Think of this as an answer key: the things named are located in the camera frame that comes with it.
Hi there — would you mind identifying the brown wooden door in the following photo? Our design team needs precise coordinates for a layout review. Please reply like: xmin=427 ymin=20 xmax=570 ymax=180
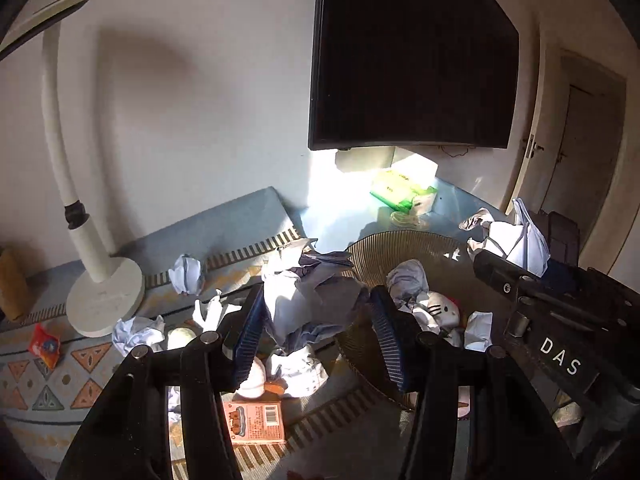
xmin=505 ymin=45 xmax=628 ymax=261

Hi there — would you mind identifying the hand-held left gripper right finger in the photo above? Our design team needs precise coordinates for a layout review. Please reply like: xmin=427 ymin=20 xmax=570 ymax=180
xmin=369 ymin=285 xmax=583 ymax=480

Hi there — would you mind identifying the large paper ball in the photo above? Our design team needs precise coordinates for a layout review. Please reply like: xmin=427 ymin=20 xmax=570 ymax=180
xmin=260 ymin=237 xmax=371 ymax=356

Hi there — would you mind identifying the white cat plush toy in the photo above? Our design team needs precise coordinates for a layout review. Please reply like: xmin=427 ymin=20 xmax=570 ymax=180
xmin=410 ymin=290 xmax=473 ymax=346

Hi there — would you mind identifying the pile of papers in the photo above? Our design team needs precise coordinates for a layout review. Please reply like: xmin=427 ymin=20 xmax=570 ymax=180
xmin=112 ymin=254 xmax=493 ymax=401

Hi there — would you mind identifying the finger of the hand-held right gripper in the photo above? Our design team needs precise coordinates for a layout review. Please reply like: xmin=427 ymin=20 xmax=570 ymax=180
xmin=473 ymin=250 xmax=627 ymax=334
xmin=544 ymin=259 xmax=640 ymax=322

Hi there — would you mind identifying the white desk lamp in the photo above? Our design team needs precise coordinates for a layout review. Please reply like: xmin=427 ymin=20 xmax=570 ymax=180
xmin=0 ymin=0 xmax=146 ymax=338

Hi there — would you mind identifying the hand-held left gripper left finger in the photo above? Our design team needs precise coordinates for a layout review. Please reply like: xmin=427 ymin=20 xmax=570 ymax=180
xmin=55 ymin=285 xmax=266 ymax=480

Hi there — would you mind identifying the patterned woven mat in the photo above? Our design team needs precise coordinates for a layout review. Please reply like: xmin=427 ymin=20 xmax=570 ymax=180
xmin=0 ymin=186 xmax=416 ymax=480

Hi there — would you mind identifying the white round plush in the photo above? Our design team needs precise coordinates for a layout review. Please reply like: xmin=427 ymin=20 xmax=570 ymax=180
xmin=235 ymin=357 xmax=288 ymax=401

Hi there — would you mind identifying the bamboo pen holder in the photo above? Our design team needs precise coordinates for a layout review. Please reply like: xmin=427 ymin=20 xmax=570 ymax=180
xmin=0 ymin=247 xmax=32 ymax=322

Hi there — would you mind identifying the small orange box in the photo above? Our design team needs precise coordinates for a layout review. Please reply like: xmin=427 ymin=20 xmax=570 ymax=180
xmin=225 ymin=401 xmax=287 ymax=446

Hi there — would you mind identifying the dark chair back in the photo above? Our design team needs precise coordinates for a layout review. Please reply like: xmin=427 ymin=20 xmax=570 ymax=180
xmin=547 ymin=210 xmax=581 ymax=263

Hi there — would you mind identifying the golden ribbed bowl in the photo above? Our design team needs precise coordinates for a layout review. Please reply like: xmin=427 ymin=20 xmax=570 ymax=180
xmin=337 ymin=230 xmax=481 ymax=411

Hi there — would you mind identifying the green tissue pack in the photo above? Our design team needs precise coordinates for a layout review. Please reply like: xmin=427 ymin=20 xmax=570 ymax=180
xmin=370 ymin=167 xmax=439 ymax=213

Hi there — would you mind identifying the white plastic bag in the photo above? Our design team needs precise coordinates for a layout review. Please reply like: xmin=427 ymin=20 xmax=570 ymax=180
xmin=460 ymin=197 xmax=551 ymax=278

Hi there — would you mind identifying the orange snack packet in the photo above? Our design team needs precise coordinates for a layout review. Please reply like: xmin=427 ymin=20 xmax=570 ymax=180
xmin=28 ymin=324 xmax=62 ymax=371

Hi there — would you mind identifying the black monitor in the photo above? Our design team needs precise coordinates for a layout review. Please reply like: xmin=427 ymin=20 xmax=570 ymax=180
xmin=307 ymin=0 xmax=521 ymax=152

